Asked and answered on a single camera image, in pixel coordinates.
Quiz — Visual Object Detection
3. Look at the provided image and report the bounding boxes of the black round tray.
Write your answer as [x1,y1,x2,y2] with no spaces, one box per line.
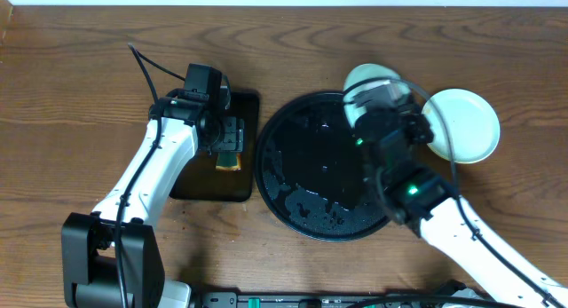
[255,91,390,241]

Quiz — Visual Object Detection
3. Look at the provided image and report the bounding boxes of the green and yellow sponge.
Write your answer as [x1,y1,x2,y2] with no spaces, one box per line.
[216,152,241,171]

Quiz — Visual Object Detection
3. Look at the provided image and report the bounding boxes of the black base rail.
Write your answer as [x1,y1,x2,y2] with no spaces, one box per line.
[189,292,508,308]

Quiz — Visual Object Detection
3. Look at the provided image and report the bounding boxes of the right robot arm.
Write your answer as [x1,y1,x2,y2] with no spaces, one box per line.
[344,99,567,307]

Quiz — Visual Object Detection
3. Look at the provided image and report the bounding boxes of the light blue plate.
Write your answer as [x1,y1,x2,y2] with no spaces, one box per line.
[343,63,400,129]
[422,89,501,164]

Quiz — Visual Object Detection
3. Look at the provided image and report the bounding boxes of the black rectangular tray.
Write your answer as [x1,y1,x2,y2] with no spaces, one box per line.
[170,90,260,202]

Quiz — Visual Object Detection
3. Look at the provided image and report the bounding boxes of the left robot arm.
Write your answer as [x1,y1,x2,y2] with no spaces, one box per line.
[61,97,245,308]

